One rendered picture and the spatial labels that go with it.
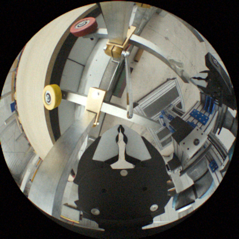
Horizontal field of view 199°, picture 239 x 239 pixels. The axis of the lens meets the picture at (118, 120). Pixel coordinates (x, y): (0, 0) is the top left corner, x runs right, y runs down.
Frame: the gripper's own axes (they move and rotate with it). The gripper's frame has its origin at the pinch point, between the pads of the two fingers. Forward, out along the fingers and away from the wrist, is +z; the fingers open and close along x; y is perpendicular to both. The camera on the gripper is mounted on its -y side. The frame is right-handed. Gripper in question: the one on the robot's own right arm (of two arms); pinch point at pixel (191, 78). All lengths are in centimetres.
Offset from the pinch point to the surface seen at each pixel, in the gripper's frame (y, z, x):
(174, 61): -9.7, 0.7, -0.4
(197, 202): 231, -141, -110
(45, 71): -47.0, -2.2, -16.7
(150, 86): 24, 88, 6
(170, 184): 230, -20, -183
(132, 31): -25.4, 0.7, 1.8
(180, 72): -5.8, 1.0, -2.1
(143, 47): -20.2, 3.3, -1.5
